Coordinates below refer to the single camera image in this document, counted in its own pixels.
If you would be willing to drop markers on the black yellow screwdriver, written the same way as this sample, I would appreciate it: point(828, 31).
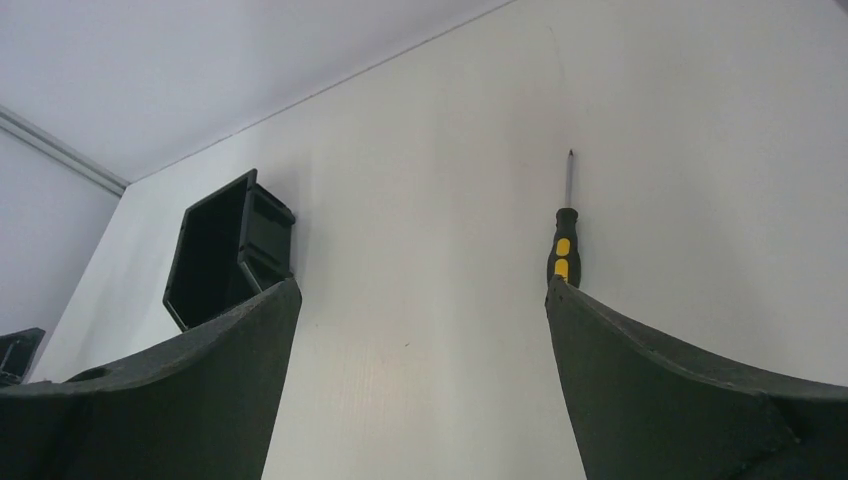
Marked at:
point(564, 257)

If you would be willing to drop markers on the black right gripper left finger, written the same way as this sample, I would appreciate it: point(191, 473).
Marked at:
point(201, 405)

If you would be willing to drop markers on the black plastic bin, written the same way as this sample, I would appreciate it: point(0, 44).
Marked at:
point(233, 244)

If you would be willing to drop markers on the aluminium frame rail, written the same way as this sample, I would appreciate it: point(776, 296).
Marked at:
point(61, 153)

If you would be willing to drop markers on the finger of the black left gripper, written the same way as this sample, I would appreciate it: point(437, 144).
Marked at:
point(17, 354)

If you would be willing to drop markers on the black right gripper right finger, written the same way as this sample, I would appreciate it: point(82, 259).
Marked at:
point(646, 405)

